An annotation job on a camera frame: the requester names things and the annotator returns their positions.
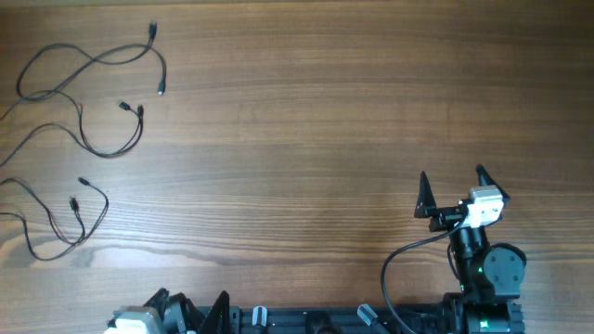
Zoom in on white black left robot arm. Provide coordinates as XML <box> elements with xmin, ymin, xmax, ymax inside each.
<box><xmin>104</xmin><ymin>288</ymin><xmax>234</xmax><ymax>334</ymax></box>

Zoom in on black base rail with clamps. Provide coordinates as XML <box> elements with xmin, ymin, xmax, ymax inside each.
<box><xmin>199</xmin><ymin>303</ymin><xmax>525</xmax><ymax>334</ymax></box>

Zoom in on black USB cable bundle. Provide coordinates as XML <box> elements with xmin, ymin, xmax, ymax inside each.
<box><xmin>0</xmin><ymin>21</ymin><xmax>167</xmax><ymax>122</ymax></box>

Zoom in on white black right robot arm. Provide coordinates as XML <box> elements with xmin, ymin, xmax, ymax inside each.
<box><xmin>143</xmin><ymin>165</ymin><xmax>527</xmax><ymax>334</ymax></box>

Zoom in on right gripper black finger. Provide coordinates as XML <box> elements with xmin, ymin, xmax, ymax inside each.
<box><xmin>475</xmin><ymin>164</ymin><xmax>510</xmax><ymax>202</ymax></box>
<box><xmin>414</xmin><ymin>172</ymin><xmax>437</xmax><ymax>218</ymax></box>

